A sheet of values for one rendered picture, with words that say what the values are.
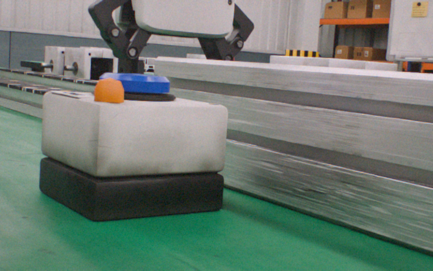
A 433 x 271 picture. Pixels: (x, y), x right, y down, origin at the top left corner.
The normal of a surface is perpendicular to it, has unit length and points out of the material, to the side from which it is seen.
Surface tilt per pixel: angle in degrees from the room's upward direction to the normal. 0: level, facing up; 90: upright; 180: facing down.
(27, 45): 90
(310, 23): 90
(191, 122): 90
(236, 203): 0
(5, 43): 90
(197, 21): 99
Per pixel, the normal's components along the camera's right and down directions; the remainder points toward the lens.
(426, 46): -0.81, 0.01
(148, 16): 0.49, 0.20
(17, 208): 0.07, -0.99
